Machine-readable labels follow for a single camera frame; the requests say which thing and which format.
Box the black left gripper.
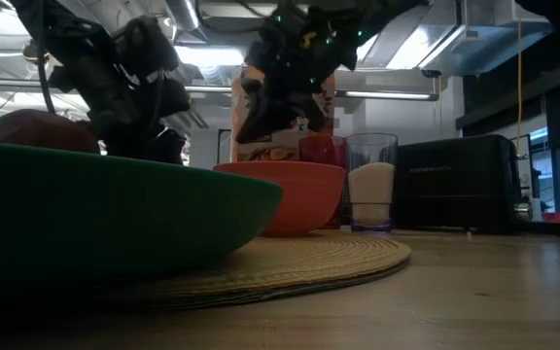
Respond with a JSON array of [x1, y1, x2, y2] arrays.
[[47, 15, 193, 166]]

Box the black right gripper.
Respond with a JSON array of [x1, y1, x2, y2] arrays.
[[234, 0, 374, 145]]

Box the orange pumpkin cereal box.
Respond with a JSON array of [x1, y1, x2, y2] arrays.
[[229, 64, 337, 163]]

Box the orange plastic bowl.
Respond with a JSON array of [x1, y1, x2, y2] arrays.
[[212, 160, 347, 238]]

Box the green plastic plate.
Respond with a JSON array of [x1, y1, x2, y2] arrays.
[[0, 140, 284, 281]]

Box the toasted bagel half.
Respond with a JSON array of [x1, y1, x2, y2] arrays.
[[0, 108, 101, 155]]

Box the red translucent tumbler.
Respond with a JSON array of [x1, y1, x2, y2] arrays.
[[297, 134, 351, 230]]

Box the long ceiling light fixture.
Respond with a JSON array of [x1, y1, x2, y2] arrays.
[[333, 87, 440, 102]]

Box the clear glass of milk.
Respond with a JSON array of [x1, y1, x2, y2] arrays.
[[346, 132, 400, 232]]

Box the round woven straw placemat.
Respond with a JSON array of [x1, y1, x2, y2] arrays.
[[109, 233, 413, 313]]

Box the black two-slot toaster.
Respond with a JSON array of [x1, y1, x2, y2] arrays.
[[391, 133, 534, 236]]

